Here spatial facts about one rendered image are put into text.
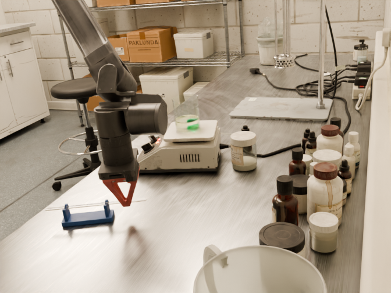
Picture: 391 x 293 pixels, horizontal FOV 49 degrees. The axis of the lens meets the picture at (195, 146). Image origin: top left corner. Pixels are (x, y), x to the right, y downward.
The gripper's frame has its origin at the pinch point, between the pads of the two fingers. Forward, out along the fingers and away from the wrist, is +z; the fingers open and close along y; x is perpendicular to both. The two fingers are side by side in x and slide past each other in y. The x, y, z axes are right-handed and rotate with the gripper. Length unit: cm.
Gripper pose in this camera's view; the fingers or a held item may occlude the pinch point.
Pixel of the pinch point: (126, 202)
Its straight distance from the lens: 85.5
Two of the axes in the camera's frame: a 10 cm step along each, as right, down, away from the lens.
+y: -0.5, -3.8, 9.2
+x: -9.9, 1.0, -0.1
